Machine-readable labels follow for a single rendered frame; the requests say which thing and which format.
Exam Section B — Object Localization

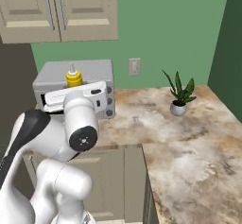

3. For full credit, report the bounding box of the green plant in white pot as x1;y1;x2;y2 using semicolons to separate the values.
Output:
162;69;198;118

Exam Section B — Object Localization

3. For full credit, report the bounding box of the grey toaster oven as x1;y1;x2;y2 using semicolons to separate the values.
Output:
31;59;116;120

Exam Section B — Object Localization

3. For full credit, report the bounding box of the narrow beige base cupboard panel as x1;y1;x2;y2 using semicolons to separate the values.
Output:
124;145;147;224

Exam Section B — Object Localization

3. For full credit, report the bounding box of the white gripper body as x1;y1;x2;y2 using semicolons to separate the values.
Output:
42;87;87;113

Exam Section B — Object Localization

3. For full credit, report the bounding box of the white wall socket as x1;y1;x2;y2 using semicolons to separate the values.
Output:
128;57;142;78

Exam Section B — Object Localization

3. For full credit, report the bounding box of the beige wall cupboard door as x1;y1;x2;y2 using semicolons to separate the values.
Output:
51;0;119;43
0;0;61;44

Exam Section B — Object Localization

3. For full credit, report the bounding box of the beige base cupboard door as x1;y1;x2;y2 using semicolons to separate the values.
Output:
23;147;126;223

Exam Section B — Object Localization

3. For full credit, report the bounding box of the grey cupboard door handle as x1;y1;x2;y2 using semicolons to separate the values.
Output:
57;0;67;31
43;0;57;31

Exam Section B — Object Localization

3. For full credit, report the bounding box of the yellow mustard bottle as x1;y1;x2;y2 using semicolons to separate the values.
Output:
65;61;84;89

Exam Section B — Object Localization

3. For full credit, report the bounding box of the dark grey fridge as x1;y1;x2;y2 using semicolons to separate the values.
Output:
0;35;43;146

